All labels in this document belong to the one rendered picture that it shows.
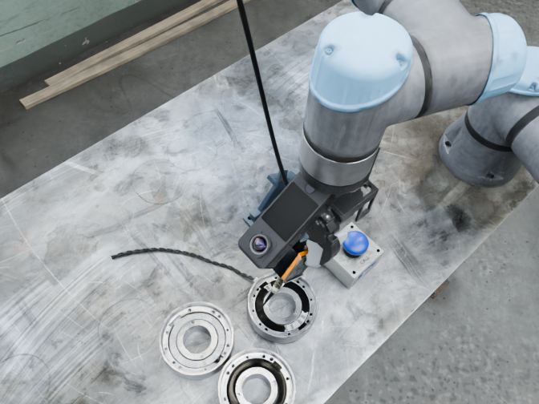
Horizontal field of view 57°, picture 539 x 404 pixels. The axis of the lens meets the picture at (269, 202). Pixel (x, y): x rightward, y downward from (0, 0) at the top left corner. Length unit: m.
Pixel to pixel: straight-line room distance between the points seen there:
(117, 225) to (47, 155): 1.21
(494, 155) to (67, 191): 0.74
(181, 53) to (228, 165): 1.46
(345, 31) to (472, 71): 0.12
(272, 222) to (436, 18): 0.25
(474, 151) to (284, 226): 0.49
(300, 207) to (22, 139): 1.71
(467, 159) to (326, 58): 0.59
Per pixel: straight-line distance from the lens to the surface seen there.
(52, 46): 2.32
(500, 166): 0.96
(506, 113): 0.86
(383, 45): 0.40
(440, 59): 0.44
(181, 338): 0.74
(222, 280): 0.80
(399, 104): 0.42
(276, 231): 0.53
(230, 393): 0.72
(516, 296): 1.88
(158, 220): 0.86
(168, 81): 2.21
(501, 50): 0.48
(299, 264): 0.66
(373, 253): 0.79
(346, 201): 0.56
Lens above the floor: 1.54
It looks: 58 degrees down
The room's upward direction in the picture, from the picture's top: 5 degrees clockwise
